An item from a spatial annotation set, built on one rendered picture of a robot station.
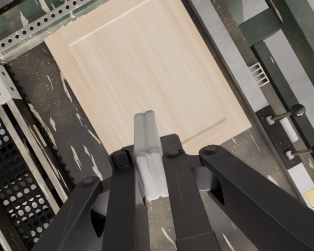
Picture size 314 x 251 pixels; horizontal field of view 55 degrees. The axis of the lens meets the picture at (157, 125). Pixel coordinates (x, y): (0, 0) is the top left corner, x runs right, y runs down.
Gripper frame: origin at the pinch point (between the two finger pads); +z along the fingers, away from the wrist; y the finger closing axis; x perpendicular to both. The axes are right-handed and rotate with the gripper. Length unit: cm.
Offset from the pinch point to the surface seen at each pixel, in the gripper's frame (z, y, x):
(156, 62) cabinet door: 78, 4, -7
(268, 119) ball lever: 65, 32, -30
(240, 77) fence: 72, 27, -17
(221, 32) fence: 77, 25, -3
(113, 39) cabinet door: 82, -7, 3
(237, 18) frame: 125, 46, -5
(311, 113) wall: 339, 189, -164
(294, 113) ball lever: 57, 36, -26
